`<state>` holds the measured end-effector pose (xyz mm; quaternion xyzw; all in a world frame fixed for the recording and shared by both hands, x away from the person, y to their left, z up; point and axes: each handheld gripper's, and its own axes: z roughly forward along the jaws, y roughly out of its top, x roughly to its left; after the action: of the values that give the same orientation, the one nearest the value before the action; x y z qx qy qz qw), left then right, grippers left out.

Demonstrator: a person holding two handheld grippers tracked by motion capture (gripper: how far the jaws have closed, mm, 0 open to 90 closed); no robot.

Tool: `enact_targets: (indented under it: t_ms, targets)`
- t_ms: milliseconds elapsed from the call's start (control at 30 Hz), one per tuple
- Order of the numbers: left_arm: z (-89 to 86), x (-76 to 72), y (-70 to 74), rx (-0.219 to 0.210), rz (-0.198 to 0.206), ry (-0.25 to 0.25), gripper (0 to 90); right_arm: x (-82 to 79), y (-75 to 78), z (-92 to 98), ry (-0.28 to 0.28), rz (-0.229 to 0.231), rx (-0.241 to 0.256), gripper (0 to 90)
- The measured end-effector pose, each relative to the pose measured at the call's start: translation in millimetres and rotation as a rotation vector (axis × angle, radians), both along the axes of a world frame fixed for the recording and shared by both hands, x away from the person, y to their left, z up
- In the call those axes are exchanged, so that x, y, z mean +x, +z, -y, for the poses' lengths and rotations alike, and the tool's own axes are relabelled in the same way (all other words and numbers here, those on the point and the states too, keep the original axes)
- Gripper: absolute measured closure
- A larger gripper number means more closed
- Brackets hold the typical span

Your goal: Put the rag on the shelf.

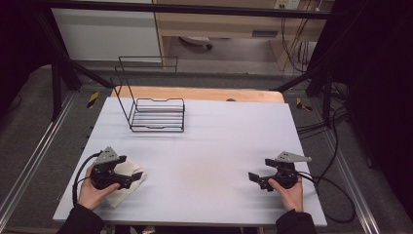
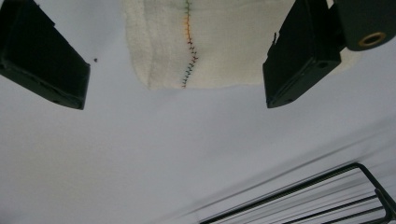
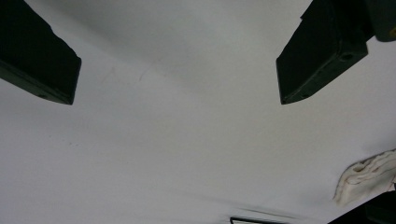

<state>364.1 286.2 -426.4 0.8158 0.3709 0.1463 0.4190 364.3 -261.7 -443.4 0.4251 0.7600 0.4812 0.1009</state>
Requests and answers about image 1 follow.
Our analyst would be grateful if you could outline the aluminium rail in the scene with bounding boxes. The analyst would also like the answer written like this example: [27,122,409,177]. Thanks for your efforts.
[0,92,78,225]
[323,130,382,234]

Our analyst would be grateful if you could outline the light wooden desk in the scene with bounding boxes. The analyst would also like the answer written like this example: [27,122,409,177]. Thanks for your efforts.
[152,0,335,72]

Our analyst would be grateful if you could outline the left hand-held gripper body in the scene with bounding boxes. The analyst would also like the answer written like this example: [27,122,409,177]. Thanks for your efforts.
[90,145,122,191]

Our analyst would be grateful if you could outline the white towel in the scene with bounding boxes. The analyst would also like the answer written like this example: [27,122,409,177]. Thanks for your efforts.
[105,156,148,209]

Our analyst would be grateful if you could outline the black floor cables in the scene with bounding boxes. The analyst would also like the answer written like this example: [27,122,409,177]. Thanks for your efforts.
[296,81,351,183]

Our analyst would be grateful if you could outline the yellow black tape strip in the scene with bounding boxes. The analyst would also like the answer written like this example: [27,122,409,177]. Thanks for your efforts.
[86,91,100,110]
[295,97,314,113]

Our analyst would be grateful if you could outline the white cabinet panel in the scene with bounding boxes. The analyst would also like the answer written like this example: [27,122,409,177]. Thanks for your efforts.
[51,8,163,62]

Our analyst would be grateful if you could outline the person's right hand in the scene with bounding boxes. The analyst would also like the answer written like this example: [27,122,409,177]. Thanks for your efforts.
[268,177,305,215]

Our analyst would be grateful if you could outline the right hand-held gripper cable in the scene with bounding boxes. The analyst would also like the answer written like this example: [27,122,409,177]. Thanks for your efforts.
[296,170,357,224]

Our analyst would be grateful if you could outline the left hand-held gripper cable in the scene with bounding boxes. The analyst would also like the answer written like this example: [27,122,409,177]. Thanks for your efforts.
[71,151,103,207]

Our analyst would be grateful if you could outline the white wall socket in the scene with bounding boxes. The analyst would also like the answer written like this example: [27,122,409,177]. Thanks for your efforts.
[274,0,302,10]

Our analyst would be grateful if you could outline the black wire rack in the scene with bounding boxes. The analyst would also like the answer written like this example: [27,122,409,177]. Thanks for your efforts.
[109,56,186,134]

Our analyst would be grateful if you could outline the hanging desk cables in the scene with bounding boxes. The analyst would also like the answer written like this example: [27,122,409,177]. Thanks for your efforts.
[280,16,314,74]

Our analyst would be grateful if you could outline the black curtain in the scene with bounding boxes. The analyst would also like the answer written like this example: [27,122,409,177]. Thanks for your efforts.
[0,0,56,115]
[334,0,413,222]

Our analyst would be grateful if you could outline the office chair base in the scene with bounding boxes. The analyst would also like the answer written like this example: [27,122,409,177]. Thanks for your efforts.
[178,35,214,51]

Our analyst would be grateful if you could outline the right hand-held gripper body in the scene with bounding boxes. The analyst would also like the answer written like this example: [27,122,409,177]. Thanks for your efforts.
[274,150,313,190]

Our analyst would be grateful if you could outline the black metal frame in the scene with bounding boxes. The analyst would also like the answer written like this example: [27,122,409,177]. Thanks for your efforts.
[30,0,354,129]

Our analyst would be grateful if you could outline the person's left hand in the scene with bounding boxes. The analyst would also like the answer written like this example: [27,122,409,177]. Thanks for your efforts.
[77,165,122,212]

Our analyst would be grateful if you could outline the wooden board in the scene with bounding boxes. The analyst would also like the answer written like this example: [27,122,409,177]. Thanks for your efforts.
[110,85,286,104]

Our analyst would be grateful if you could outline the hand-held gripper cable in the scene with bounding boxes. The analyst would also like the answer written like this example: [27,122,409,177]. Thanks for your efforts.
[296,170,357,224]
[71,151,103,207]

